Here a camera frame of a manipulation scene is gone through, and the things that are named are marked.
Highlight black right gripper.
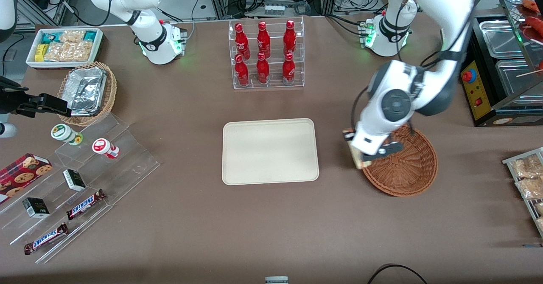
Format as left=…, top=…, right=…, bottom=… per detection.
left=0, top=76, right=71, bottom=118

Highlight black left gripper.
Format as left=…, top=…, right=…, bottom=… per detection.
left=342, top=129, right=403, bottom=163

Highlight black looped cable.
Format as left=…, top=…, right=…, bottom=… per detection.
left=367, top=263, right=429, bottom=284

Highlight red cola bottle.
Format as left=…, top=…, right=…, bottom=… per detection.
left=282, top=53, right=296, bottom=85
left=255, top=52, right=271, bottom=84
left=256, top=21, right=272, bottom=59
left=234, top=23, right=251, bottom=60
left=234, top=54, right=250, bottom=87
left=283, top=20, right=297, bottom=57

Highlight light wicker basket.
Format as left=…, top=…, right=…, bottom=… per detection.
left=57, top=61, right=118, bottom=127

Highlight triangular sandwich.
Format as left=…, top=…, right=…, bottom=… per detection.
left=345, top=140, right=370, bottom=171

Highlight clear cracker bag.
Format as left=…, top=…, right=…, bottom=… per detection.
left=44, top=42, right=71, bottom=62
left=68, top=41, right=94, bottom=62
left=59, top=30, right=86, bottom=44

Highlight snickers chocolate bar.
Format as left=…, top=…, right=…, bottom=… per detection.
left=23, top=222, right=69, bottom=256
left=66, top=188, right=107, bottom=221

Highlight grey wire rack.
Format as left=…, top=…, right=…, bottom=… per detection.
left=502, top=147, right=543, bottom=239

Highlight clear acrylic step shelf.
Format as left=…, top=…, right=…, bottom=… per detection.
left=0, top=113, right=161, bottom=264

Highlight clear acrylic bottle rack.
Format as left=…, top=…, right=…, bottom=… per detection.
left=228, top=16, right=305, bottom=90

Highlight silver foil containers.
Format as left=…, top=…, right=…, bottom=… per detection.
left=65, top=67, right=108, bottom=117

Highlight red lid yogurt cup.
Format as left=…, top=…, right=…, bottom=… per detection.
left=92, top=138, right=120, bottom=160

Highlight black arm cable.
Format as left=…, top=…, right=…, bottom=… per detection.
left=350, top=0, right=501, bottom=137

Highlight green lid yogurt cup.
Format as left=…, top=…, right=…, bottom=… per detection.
left=50, top=123, right=84, bottom=146

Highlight brown wicker basket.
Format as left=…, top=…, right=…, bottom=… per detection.
left=360, top=123, right=439, bottom=198

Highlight red plaid cookie box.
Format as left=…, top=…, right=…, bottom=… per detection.
left=0, top=153, right=54, bottom=205

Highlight small black carton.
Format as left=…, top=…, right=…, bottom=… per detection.
left=22, top=197, right=50, bottom=219
left=62, top=169, right=87, bottom=192

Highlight steel warmer pan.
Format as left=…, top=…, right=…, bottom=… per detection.
left=479, top=20, right=526, bottom=59
left=495, top=59, right=543, bottom=107

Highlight white snack bin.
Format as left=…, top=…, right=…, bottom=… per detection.
left=25, top=27, right=105, bottom=70

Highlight beige plastic tray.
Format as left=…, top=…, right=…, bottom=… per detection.
left=221, top=118, right=320, bottom=186

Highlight black yellow food warmer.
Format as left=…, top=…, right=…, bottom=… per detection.
left=460, top=0, right=543, bottom=128

